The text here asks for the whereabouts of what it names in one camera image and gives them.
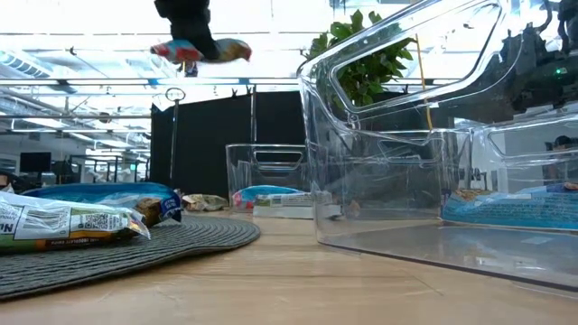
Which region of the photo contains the black curtain partition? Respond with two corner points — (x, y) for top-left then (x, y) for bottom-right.
(150, 89), (312, 200)

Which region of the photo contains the person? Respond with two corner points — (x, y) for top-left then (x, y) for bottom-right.
(544, 134), (578, 184)

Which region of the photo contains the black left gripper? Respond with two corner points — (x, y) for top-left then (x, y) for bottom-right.
(153, 0), (222, 62)

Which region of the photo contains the clear plastic bin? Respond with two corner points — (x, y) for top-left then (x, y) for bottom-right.
(313, 128), (474, 223)
(225, 143), (317, 214)
(295, 0), (578, 293)

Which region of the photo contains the white green granola bar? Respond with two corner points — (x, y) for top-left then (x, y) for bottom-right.
(0, 190), (152, 255)

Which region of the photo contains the black light stand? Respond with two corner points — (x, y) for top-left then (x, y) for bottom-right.
(164, 87), (187, 186)

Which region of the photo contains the round grey woven placemat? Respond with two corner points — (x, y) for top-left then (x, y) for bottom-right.
(0, 212), (262, 302)

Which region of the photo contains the yellow cable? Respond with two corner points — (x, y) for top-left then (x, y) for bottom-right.
(414, 34), (434, 132)

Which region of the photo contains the green plant in black pot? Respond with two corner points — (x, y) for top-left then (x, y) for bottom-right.
(301, 8), (419, 136)

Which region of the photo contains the black monitor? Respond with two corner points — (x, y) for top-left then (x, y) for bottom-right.
(18, 152), (52, 174)

